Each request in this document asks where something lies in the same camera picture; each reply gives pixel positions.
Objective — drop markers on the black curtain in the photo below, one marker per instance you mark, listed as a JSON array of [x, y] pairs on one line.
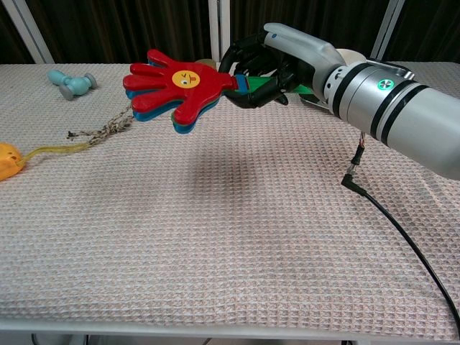
[[125, 25]]

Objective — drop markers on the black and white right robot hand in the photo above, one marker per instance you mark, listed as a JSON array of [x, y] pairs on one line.
[[298, 46]]

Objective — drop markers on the teal massage roller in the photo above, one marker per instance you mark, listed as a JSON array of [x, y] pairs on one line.
[[73, 84]]

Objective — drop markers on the beige waffle weave tablecloth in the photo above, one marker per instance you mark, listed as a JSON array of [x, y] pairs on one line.
[[215, 233]]

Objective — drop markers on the green jar gold lid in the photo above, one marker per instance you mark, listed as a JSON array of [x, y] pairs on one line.
[[208, 64]]

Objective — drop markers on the black metal tray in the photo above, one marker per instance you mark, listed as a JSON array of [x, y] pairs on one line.
[[318, 103]]

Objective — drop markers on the white paper cup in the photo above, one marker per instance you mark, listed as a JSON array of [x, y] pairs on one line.
[[352, 56]]

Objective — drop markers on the aluminium frame post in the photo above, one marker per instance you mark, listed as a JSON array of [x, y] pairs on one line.
[[219, 28], [30, 32], [390, 25]]

